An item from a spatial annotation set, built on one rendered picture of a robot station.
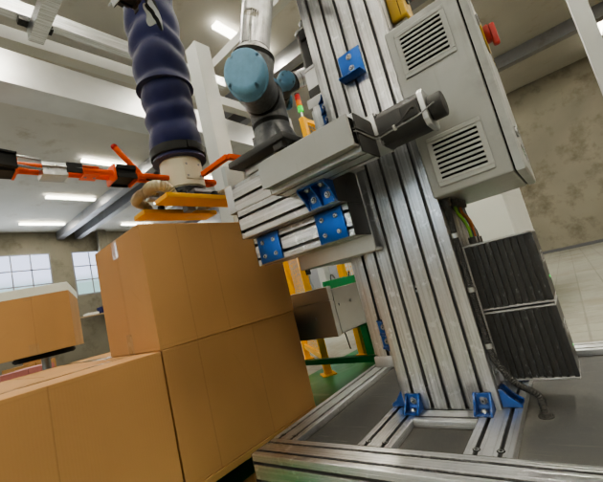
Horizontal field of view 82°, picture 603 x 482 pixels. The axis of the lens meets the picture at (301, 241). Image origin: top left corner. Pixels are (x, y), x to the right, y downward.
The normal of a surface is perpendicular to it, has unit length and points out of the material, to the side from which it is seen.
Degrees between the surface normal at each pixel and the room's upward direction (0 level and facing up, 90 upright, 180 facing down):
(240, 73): 97
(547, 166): 90
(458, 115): 90
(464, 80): 90
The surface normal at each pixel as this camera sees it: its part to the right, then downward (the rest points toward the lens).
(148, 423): 0.73, -0.27
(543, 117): -0.60, 0.04
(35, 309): 0.46, -0.23
